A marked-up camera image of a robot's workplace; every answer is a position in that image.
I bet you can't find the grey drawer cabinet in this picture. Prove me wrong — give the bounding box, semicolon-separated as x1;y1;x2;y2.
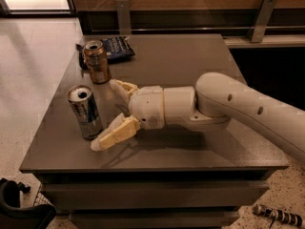
20;34;288;229

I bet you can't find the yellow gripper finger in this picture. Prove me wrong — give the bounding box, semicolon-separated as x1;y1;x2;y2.
91;114;141;152
110;79;138;103

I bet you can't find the left metal wall bracket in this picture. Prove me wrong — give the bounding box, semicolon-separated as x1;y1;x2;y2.
115;0;132;34

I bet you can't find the black white striped cable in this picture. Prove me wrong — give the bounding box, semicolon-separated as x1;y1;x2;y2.
252;203;305;229

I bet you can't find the gold brown drink can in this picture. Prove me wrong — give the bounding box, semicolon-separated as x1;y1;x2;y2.
83;40;112;84

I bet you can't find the silver blue redbull can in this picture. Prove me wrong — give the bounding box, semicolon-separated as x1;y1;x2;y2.
67;85;103;139

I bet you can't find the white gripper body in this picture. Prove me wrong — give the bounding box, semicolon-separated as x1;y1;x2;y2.
129;86;165;130

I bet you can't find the metal wall bracket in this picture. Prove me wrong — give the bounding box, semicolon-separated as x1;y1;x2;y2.
248;0;277;43
115;0;132;34

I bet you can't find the blue snack bag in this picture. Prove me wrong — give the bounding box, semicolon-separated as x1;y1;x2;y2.
102;36;135;60

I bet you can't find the right metal wall bracket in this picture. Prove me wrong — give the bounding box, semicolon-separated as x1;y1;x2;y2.
248;0;277;43

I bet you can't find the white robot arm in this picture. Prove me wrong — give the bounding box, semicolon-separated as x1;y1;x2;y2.
91;73;305;163

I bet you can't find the black chair base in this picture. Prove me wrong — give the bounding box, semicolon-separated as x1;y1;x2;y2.
0;178;56;229

